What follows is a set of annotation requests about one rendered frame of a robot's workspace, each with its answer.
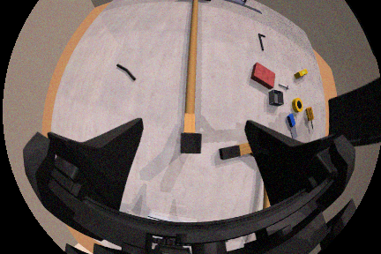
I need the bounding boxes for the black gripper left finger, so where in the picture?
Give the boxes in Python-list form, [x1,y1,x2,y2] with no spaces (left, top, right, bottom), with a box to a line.
[47,118,144,210]

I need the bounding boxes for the yellow ring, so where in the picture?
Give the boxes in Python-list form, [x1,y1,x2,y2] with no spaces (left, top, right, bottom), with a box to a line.
[292,98,303,112]

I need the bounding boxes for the red rectangular block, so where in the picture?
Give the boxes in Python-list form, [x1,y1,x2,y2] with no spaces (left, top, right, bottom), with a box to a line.
[250,63,275,90]

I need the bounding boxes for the long tan scraper with grey crossbar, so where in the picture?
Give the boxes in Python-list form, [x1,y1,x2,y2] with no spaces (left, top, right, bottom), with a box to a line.
[219,142,269,209]

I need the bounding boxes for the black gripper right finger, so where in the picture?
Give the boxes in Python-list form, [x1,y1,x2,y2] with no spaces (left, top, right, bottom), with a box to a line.
[244,121,335,206]

